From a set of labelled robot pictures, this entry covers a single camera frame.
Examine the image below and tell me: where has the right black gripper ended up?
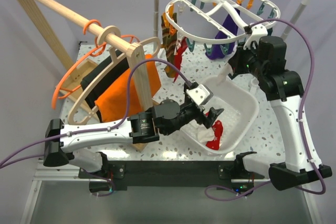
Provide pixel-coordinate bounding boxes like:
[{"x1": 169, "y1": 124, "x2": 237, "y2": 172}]
[{"x1": 229, "y1": 41, "x2": 266, "y2": 79}]

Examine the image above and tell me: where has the white sock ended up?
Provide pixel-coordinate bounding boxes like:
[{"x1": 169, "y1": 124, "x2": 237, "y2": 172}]
[
  {"x1": 216, "y1": 63, "x2": 233, "y2": 85},
  {"x1": 191, "y1": 121, "x2": 215, "y2": 143}
]

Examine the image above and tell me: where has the red santa sock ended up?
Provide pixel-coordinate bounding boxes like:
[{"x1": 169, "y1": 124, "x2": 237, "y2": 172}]
[
  {"x1": 205, "y1": 120, "x2": 224, "y2": 151},
  {"x1": 174, "y1": 37, "x2": 187, "y2": 70}
]

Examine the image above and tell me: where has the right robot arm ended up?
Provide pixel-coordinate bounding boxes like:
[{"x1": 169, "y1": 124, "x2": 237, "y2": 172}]
[{"x1": 228, "y1": 36, "x2": 332, "y2": 190}]

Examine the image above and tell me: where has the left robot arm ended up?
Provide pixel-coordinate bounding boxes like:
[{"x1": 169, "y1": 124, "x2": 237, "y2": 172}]
[{"x1": 43, "y1": 99, "x2": 224, "y2": 178}]

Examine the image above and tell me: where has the white clip sock hanger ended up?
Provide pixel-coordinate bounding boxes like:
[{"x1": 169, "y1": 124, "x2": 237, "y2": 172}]
[{"x1": 162, "y1": 0, "x2": 281, "y2": 58}]

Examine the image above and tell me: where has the wooden hanger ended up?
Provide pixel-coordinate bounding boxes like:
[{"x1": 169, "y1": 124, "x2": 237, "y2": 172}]
[{"x1": 67, "y1": 37, "x2": 161, "y2": 125}]

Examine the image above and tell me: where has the orange plastic hanger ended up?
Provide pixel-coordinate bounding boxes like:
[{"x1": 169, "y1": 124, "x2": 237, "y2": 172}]
[{"x1": 51, "y1": 19, "x2": 140, "y2": 112}]

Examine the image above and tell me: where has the purple sock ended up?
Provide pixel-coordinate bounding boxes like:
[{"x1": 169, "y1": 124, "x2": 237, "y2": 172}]
[{"x1": 205, "y1": 8, "x2": 244, "y2": 61}]

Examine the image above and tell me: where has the white plastic basin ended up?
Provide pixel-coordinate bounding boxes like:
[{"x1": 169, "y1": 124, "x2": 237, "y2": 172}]
[{"x1": 180, "y1": 76, "x2": 259, "y2": 156}]

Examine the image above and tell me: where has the striped olive sock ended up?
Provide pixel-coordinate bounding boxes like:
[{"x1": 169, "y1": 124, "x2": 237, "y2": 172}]
[
  {"x1": 163, "y1": 33, "x2": 178, "y2": 78},
  {"x1": 161, "y1": 16, "x2": 177, "y2": 51}
]

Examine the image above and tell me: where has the orange cloth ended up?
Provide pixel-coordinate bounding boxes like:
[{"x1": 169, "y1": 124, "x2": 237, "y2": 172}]
[{"x1": 95, "y1": 58, "x2": 161, "y2": 123}]

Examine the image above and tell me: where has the black cloth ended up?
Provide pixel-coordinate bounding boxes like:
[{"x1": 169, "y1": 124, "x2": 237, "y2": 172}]
[{"x1": 80, "y1": 56, "x2": 129, "y2": 120}]

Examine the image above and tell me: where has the wooden clothes rack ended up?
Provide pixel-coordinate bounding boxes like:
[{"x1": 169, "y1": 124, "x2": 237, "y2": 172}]
[{"x1": 2, "y1": 0, "x2": 155, "y2": 153}]

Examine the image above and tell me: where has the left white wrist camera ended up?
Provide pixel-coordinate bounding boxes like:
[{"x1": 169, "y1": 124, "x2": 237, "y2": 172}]
[{"x1": 186, "y1": 84, "x2": 213, "y2": 106}]

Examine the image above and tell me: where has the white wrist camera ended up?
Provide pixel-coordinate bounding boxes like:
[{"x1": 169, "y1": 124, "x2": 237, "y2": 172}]
[
  {"x1": 243, "y1": 24, "x2": 268, "y2": 50},
  {"x1": 186, "y1": 84, "x2": 213, "y2": 106}
]

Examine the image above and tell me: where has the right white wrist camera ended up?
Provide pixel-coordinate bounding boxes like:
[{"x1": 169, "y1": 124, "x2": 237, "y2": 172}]
[{"x1": 243, "y1": 24, "x2": 268, "y2": 50}]

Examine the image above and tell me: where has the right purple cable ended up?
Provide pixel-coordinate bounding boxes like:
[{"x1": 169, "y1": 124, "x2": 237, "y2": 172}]
[{"x1": 204, "y1": 18, "x2": 326, "y2": 202}]

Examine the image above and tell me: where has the purple cable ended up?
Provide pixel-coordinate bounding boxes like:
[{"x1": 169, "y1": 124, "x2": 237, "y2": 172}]
[
  {"x1": 204, "y1": 18, "x2": 326, "y2": 202},
  {"x1": 0, "y1": 58, "x2": 196, "y2": 169}
]

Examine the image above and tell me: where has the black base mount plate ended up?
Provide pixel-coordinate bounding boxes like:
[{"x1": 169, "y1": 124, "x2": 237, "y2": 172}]
[{"x1": 79, "y1": 161, "x2": 254, "y2": 193}]

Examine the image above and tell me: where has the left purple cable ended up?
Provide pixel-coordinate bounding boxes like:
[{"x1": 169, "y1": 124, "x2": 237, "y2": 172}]
[{"x1": 0, "y1": 58, "x2": 196, "y2": 169}]

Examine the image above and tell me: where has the aluminium frame rail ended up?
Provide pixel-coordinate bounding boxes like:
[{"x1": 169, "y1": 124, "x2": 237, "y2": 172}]
[{"x1": 19, "y1": 155, "x2": 87, "y2": 224}]

